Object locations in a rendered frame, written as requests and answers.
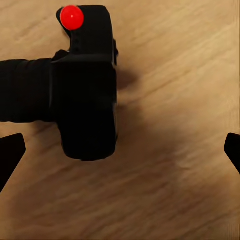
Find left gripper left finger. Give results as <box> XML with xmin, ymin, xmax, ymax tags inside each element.
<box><xmin>0</xmin><ymin>133</ymin><xmax>26</xmax><ymax>193</ymax></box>

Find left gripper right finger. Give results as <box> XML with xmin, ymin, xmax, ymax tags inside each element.
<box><xmin>224</xmin><ymin>133</ymin><xmax>240</xmax><ymax>173</ymax></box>

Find digital camera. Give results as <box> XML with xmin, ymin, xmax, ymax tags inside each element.
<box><xmin>0</xmin><ymin>4</ymin><xmax>119</xmax><ymax>161</ymax></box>

